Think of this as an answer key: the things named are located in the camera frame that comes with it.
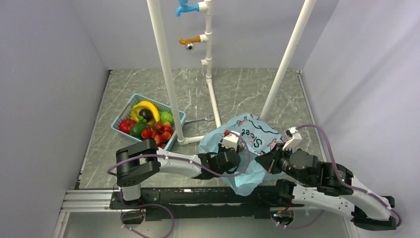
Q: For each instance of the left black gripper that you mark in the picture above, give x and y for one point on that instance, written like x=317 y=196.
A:
x=222 y=148

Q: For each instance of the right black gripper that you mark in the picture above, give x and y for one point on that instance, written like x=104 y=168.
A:
x=269 y=161

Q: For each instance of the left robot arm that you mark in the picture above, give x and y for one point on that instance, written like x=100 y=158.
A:
x=138 y=162

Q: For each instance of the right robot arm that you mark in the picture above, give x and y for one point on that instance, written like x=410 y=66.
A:
x=329 y=187

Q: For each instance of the green fake fruit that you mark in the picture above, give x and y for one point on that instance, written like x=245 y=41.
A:
x=167 y=117

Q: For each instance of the dark purple fake mangosteen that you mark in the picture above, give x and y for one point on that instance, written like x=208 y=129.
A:
x=145 y=115

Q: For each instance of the dark green fake avocado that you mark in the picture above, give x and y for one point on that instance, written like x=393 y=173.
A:
x=137 y=129

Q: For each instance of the yellow fake pepper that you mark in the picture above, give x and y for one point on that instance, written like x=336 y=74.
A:
x=134 y=113

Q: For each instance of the silver steel wrench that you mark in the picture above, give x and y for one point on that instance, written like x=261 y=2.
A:
x=209 y=117

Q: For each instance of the orange plastic faucet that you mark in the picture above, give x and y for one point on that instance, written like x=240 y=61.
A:
x=189 y=43

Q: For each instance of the blue plastic faucet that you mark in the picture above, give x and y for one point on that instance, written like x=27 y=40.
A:
x=184 y=8

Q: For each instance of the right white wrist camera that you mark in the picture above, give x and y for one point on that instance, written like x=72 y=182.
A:
x=294 y=138

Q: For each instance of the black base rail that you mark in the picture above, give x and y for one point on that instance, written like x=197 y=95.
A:
x=206 y=202

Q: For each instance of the white pvc pipe frame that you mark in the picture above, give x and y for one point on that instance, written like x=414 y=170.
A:
x=207 y=8

